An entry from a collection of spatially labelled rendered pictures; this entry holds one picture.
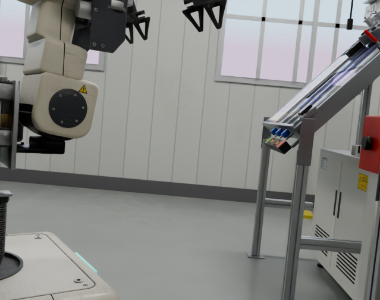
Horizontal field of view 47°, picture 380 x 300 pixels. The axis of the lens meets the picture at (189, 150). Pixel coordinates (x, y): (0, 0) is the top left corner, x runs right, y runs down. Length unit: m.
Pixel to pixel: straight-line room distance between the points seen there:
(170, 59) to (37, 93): 2.80
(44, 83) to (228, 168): 2.90
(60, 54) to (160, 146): 2.78
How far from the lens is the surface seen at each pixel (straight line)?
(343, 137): 4.12
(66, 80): 1.22
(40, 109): 1.20
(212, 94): 3.90
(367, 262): 1.39
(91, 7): 1.24
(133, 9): 1.64
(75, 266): 1.33
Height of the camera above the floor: 0.74
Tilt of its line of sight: 5 degrees down
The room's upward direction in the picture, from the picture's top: 5 degrees clockwise
